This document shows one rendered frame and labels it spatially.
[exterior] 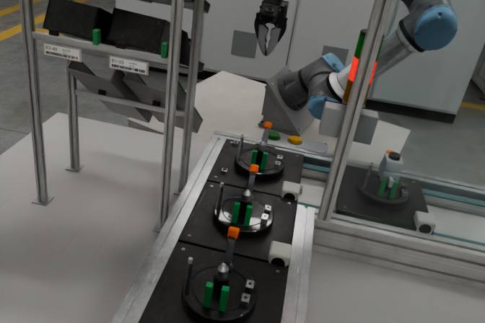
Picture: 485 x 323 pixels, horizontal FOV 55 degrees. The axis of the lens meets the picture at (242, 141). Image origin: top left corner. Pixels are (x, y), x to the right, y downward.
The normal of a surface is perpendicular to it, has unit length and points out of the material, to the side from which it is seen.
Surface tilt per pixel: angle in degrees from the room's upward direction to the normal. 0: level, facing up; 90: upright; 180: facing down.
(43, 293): 0
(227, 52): 90
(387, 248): 90
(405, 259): 90
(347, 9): 90
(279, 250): 0
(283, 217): 0
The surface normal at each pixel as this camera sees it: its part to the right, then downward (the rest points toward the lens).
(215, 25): -0.13, 0.46
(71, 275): 0.14, -0.87
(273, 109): -0.40, 0.39
